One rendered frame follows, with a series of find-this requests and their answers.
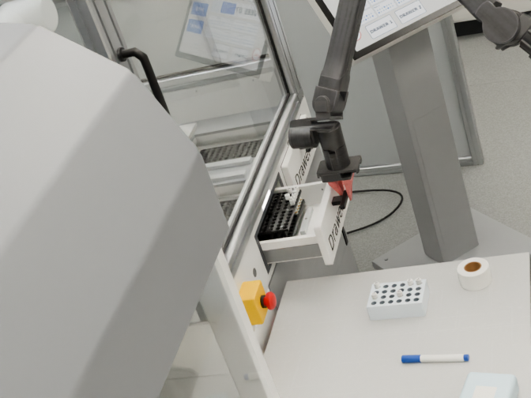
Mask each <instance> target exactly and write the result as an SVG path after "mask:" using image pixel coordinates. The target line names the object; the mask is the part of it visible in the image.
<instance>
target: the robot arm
mask: <svg viewBox="0 0 531 398"><path fill-rule="evenodd" d="M366 1H367V0H339V2H338V7H337V13H336V16H335V20H334V24H333V31H332V34H331V38H330V45H329V48H328V52H327V56H326V61H325V64H324V67H323V70H322V72H321V74H320V78H319V82H318V85H316V86H315V90H314V96H313V100H312V107H313V109H314V111H315V115H316V118H302V119H296V120H292V121H290V124H289V126H290V128H289V131H288V142H289V144H290V146H291V148H293V149H297V148H317V147H318V145H319V142H320V144H321V147H322V152H323V155H324V158H325V160H322V161H320V164H319V166H318V170H317V172H316V174H317V177H318V178H320V177H321V179H322V182H328V185H329V186H331V187H332V188H333V189H334V190H335V191H336V192H337V193H339V195H343V192H344V190H345V189H346V192H347V194H348V198H349V200H350V201H351V200H352V181H353V177H354V173H355V172H356V173H357V174H358V173H359V172H360V164H361V163H362V158H361V156H348V150H347V147H346V144H345V139H344V135H343V133H342V129H341V124H340V123H339V122H338V121H328V122H318V121H324V120H339V119H343V111H344V109H345V106H346V103H347V98H348V86H349V82H350V72H351V67H352V60H353V56H354V53H355V49H356V42H357V39H358V35H359V31H360V26H361V21H362V18H363V12H364V8H365V5H366ZM458 1H459V2H460V3H461V4H462V5H463V6H464V7H465V8H466V9H467V10H468V11H469V12H470V13H471V14H472V15H473V16H474V17H475V18H476V19H477V20H478V21H479V22H482V30H483V34H484V35H485V37H486V38H487V39H488V40H489V41H491V42H493V43H494V44H495V45H496V47H495V49H496V50H500V49H501V51H504V50H506V49H507V48H509V47H515V46H517V45H519V44H520V46H519V47H520V48H521V49H522V50H524V51H525V52H526V53H527V54H529V58H530V59H531V16H530V15H528V14H525V13H520V12H518V11H517V10H513V9H508V8H506V7H502V3H501V2H500V1H499V0H458ZM344 185H345V186H344Z"/></svg>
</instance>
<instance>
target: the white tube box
mask: <svg viewBox="0 0 531 398"><path fill-rule="evenodd" d="M421 281H422V284H421V285H417V284H416V281H415V280H413V285H412V286H409V285H408V283H407V281H399V282H390V283H380V288H379V289H375V286H374V284H372V286H371V292H370V295H369V299H368V302H367V312H368V314H369V317H370V319H371V321H375V320H386V319H395V318H406V317H424V316H426V312H427V304H428V299H429V295H430V291H429V288H428V285H427V280H426V279H424V280H421ZM398 290H401V291H402V294H403V296H402V297H400V298H398V296H397V291H398ZM373 292H376V293H377V296H378V298H377V299H375V300H374V299H373V298H372V297H371V293H373Z"/></svg>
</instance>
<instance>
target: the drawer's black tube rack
mask: <svg viewBox="0 0 531 398"><path fill-rule="evenodd" d="M286 193H288V192H282V193H274V194H273V196H272V198H271V201H270V203H269V207H268V208H267V211H266V214H265V217H264V220H263V221H262V225H261V227H260V230H259V232H258V240H259V241H265V240H271V239H277V238H288V237H294V236H295V234H296V229H297V227H298V224H299V220H300V217H301V215H302V212H303V207H304V205H305V200H304V199H302V202H301V205H300V208H299V211H298V214H297V215H294V216H293V219H292V223H291V226H290V228H289V231H283V232H281V228H282V227H283V226H282V224H283V222H284V218H285V216H286V213H287V211H288V206H289V204H290V202H289V200H286V199H285V196H284V195H285V194H286ZM277 195H278V196H277Z"/></svg>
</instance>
